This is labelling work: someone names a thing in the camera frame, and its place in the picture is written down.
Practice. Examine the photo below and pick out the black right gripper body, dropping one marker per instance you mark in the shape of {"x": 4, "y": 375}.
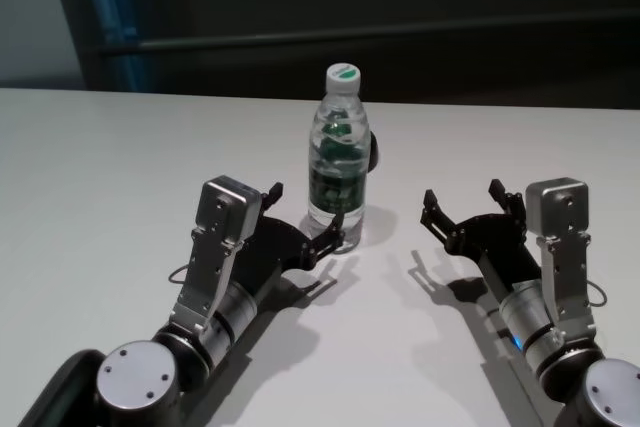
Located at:
{"x": 495, "y": 242}

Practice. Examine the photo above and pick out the blue glass window strip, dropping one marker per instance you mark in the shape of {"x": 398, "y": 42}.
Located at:
{"x": 120, "y": 22}

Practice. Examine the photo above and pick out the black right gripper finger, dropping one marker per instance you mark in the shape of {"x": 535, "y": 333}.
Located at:
{"x": 515, "y": 207}
{"x": 437, "y": 219}

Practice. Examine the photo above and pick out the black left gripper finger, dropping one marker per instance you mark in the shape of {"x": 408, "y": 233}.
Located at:
{"x": 325, "y": 244}
{"x": 275, "y": 193}

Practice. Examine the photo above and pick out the green YES button black base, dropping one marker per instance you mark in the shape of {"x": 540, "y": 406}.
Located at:
{"x": 375, "y": 152}

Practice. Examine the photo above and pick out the grey handrail bar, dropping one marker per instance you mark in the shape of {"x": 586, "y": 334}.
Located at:
{"x": 350, "y": 32}

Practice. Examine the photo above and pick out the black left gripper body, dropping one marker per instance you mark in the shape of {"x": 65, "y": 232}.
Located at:
{"x": 275, "y": 252}

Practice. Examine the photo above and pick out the clear water bottle green label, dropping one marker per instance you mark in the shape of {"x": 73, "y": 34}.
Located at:
{"x": 337, "y": 167}

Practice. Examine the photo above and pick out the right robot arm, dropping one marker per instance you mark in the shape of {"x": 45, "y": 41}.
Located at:
{"x": 575, "y": 367}

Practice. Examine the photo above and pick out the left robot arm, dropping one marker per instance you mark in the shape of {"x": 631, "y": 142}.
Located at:
{"x": 140, "y": 382}

